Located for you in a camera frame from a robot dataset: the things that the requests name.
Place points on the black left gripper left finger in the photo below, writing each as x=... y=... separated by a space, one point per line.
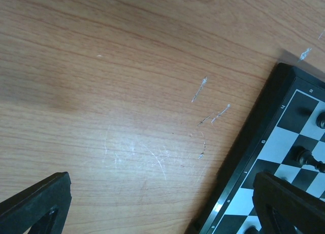
x=41 y=208

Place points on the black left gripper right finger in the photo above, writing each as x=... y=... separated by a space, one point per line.
x=284 y=208

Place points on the black and white chessboard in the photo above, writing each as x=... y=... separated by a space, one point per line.
x=282 y=119

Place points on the black pawn chess piece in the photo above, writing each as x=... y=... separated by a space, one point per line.
x=320 y=120

